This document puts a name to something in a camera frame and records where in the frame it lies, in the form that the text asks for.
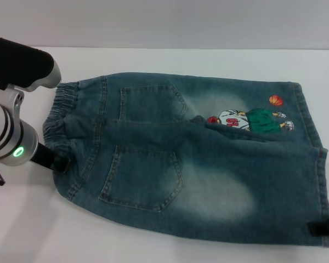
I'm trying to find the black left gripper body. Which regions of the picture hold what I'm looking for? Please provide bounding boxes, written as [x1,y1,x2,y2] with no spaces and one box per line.
[30,142,58,173]

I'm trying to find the blue denim shorts with cartoon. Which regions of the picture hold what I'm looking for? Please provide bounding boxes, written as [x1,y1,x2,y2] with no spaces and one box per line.
[42,72,329,247]

